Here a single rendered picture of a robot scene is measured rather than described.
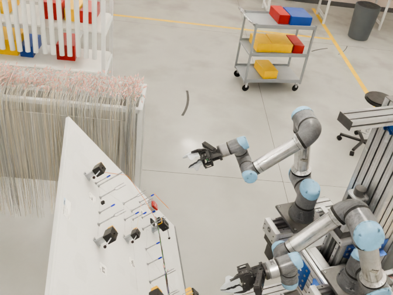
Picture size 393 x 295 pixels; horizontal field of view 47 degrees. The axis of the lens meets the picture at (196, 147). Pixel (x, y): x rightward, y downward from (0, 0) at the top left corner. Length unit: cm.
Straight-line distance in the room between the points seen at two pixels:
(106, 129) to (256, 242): 184
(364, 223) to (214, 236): 233
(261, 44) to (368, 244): 449
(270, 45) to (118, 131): 359
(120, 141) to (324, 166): 288
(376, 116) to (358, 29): 700
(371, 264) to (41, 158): 219
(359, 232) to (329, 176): 324
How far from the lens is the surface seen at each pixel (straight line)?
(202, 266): 384
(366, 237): 191
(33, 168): 329
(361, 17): 897
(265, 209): 445
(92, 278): 182
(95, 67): 511
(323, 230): 206
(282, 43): 626
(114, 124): 293
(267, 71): 633
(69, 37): 481
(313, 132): 234
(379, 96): 553
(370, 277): 219
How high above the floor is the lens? 296
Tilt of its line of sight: 36 degrees down
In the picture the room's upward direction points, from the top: 8 degrees clockwise
